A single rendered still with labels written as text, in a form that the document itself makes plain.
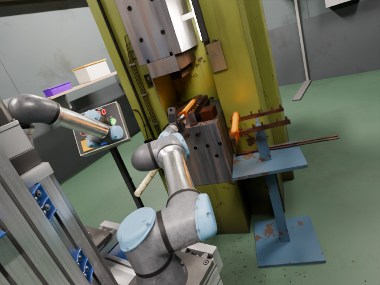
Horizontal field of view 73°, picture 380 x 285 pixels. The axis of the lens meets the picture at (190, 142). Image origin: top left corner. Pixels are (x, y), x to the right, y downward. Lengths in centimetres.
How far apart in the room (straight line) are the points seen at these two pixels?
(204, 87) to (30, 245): 171
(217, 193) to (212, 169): 20
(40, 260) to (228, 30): 145
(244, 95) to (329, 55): 373
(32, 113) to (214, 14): 113
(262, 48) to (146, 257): 175
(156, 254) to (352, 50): 496
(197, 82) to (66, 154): 316
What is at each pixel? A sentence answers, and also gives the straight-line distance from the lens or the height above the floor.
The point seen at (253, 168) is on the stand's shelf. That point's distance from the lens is 153.
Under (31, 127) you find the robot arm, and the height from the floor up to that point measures 131.
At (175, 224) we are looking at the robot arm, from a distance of 69.
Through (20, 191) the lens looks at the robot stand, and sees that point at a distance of 71.
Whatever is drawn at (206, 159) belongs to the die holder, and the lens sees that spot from 175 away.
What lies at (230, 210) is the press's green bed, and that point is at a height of 23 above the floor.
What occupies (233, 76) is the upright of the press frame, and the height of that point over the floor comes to 112.
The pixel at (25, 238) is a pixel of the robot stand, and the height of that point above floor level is 114.
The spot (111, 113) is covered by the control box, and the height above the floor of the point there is 114.
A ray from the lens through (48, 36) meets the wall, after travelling 505.
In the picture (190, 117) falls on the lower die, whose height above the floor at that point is 96.
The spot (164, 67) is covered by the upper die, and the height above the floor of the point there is 131.
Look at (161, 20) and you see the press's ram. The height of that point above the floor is 157.
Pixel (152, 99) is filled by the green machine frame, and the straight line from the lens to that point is 192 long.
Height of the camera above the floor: 143
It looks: 21 degrees down
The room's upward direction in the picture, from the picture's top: 19 degrees counter-clockwise
